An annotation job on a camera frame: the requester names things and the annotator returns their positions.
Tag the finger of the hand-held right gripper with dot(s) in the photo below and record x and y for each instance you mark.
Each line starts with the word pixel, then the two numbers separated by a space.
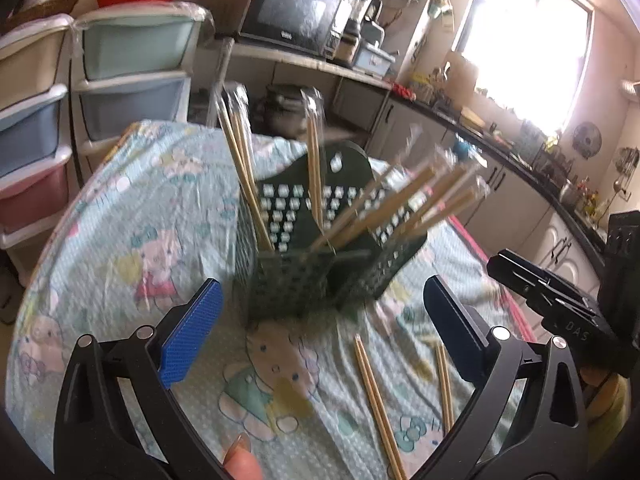
pixel 545 290

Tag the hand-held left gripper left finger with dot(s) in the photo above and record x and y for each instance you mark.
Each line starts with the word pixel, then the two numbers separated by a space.
pixel 195 332

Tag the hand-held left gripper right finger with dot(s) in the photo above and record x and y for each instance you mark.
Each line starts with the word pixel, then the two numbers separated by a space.
pixel 452 332

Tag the wooden chopsticks pair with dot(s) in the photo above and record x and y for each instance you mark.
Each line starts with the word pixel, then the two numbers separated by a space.
pixel 375 400
pixel 444 385
pixel 440 185
pixel 370 205
pixel 247 185
pixel 315 170
pixel 460 205

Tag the green plastic utensil holder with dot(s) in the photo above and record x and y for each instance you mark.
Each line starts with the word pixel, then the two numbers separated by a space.
pixel 295 280

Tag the person's right forearm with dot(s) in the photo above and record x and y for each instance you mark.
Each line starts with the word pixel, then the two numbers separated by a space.
pixel 607 405

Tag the hanging kitchen utensils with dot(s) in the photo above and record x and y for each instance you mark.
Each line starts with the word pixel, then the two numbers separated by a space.
pixel 625 170

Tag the person's left hand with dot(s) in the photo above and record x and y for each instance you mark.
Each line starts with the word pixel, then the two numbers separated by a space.
pixel 245 462

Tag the kitchen counter cabinets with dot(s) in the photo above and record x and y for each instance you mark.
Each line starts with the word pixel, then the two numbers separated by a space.
pixel 520 200

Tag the row of bottles and jars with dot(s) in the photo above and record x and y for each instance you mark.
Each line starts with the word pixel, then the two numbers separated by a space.
pixel 565 170

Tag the cartoon printed blanket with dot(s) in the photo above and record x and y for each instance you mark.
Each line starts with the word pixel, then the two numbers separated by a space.
pixel 150 200

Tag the blue round object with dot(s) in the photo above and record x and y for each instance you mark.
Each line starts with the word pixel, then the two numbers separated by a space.
pixel 461 149

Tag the metal pot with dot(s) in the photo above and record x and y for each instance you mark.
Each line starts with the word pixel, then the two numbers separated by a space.
pixel 282 107

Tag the window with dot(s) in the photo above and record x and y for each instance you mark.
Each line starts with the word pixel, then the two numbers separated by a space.
pixel 525 35

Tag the beige plastic drawer unit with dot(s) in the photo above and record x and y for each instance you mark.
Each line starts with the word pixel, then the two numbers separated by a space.
pixel 30 125

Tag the light blue container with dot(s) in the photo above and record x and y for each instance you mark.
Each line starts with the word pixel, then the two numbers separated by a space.
pixel 372 60

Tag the white counter shelf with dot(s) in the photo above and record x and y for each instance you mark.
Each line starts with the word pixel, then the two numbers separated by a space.
pixel 300 62

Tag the teal plastic drawer unit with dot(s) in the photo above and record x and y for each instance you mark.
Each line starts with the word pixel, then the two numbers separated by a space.
pixel 130 45

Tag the blender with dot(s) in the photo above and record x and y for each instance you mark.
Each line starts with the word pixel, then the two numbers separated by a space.
pixel 357 10

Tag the black microwave oven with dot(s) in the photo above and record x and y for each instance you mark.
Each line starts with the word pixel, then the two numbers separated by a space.
pixel 290 7

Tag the woven basket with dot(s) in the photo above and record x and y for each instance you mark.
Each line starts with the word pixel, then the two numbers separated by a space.
pixel 45 10

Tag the round wall ornament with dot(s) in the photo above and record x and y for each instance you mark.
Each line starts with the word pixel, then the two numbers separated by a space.
pixel 587 140

